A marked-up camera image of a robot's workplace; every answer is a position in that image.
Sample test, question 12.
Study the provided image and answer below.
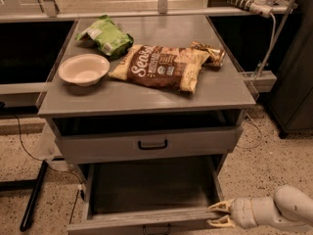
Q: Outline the black floor cable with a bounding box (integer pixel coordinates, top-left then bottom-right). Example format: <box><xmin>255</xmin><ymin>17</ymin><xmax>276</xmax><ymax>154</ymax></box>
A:
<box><xmin>11</xmin><ymin>113</ymin><xmax>44</xmax><ymax>163</ymax></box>

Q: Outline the grey drawer cabinet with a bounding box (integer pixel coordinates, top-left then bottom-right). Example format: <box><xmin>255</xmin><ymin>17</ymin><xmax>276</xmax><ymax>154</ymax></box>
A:
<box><xmin>36</xmin><ymin>14</ymin><xmax>257</xmax><ymax>168</ymax></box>

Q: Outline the grey top drawer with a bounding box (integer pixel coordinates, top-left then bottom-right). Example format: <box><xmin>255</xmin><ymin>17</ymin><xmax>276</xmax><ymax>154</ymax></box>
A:
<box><xmin>51</xmin><ymin>110</ymin><xmax>243</xmax><ymax>165</ymax></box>

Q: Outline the green snack bag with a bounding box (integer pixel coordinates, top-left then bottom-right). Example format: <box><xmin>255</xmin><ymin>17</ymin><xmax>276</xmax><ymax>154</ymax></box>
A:
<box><xmin>75</xmin><ymin>15</ymin><xmax>134</xmax><ymax>59</ymax></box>

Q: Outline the dark grey side cabinet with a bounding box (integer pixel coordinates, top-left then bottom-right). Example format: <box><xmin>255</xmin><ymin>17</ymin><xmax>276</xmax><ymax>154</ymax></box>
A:
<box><xmin>264</xmin><ymin>0</ymin><xmax>313</xmax><ymax>139</ymax></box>

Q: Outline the brown Sensible chips bag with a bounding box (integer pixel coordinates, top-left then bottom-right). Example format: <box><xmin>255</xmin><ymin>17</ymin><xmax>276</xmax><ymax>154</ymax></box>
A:
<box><xmin>108</xmin><ymin>43</ymin><xmax>210</xmax><ymax>94</ymax></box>

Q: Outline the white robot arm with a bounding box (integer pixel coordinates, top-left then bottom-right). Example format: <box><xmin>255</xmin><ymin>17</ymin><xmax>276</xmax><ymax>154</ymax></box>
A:
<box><xmin>207</xmin><ymin>185</ymin><xmax>313</xmax><ymax>232</ymax></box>

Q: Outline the white paper bowl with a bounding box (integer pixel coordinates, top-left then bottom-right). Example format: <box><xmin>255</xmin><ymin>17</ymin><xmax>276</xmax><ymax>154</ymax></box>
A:
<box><xmin>59</xmin><ymin>54</ymin><xmax>110</xmax><ymax>87</ymax></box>

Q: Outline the white power cable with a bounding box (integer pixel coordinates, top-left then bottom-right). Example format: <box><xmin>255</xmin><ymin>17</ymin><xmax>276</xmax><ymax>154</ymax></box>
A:
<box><xmin>252</xmin><ymin>12</ymin><xmax>278</xmax><ymax>80</ymax></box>

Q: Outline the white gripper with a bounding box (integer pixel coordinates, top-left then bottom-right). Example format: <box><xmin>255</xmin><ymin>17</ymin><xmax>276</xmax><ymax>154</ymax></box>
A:
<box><xmin>207</xmin><ymin>198</ymin><xmax>255</xmax><ymax>229</ymax></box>

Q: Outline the black metal floor stand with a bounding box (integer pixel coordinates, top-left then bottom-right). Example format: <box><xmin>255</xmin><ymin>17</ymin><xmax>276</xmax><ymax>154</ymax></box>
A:
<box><xmin>0</xmin><ymin>161</ymin><xmax>48</xmax><ymax>232</ymax></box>

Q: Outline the white power strip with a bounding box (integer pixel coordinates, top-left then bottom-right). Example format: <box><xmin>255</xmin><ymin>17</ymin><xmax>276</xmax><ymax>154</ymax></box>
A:
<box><xmin>224</xmin><ymin>0</ymin><xmax>273</xmax><ymax>18</ymax></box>

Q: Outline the grey drawer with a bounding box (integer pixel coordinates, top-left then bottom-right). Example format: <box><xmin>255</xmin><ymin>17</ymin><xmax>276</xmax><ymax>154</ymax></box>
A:
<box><xmin>51</xmin><ymin>110</ymin><xmax>243</xmax><ymax>165</ymax></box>
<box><xmin>67</xmin><ymin>156</ymin><xmax>223</xmax><ymax>235</ymax></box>

